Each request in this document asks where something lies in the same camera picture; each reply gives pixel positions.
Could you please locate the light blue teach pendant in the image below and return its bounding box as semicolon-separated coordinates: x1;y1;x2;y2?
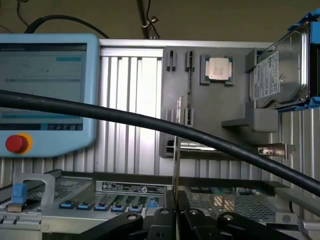
0;33;98;158

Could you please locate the silver CPU chip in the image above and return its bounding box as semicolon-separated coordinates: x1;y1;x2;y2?
204;56;235;82

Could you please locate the grey parts rack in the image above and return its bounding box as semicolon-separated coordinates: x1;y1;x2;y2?
158;46;282;161

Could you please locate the black pendant cable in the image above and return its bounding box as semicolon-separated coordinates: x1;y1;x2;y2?
23;14;111;40

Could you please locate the metal pole with clamp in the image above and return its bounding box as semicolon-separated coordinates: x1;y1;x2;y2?
136;0;161;40

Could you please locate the blue plastic release latch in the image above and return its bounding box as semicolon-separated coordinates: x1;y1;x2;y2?
11;183;28;205

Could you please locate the open black grey PC case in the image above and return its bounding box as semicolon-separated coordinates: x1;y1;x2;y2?
0;169;320;240

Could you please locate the silver hard disk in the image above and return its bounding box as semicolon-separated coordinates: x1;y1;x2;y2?
249;21;312;111

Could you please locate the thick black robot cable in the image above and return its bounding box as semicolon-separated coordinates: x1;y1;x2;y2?
0;89;320;199

